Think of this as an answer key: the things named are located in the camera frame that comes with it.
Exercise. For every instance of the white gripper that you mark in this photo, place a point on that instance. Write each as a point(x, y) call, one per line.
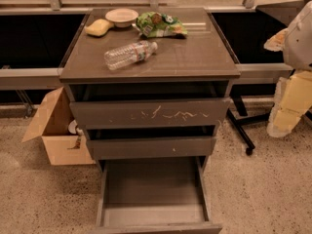
point(299, 41)

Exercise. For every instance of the clear plastic water bottle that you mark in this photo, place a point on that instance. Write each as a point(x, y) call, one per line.
point(127, 55)

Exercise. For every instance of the grey top drawer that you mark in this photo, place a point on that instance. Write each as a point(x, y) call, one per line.
point(131, 114)

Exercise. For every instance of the grey middle drawer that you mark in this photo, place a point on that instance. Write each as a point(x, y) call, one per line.
point(151, 147)

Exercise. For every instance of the dark grey drawer cabinet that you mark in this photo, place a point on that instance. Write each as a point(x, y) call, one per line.
point(195, 67)

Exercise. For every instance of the grey open bottom drawer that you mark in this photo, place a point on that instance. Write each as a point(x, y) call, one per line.
point(154, 196)

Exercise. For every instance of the green chip bag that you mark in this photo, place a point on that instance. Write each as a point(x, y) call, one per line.
point(158, 25)

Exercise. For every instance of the white ceramic bowl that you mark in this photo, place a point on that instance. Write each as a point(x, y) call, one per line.
point(122, 17)

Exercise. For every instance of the yellow sponge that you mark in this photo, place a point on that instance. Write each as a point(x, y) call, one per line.
point(99, 27)

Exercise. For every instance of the white cup in box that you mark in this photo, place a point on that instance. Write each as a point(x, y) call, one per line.
point(73, 128)

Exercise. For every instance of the open cardboard box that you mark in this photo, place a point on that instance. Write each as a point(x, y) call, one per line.
point(50, 123)

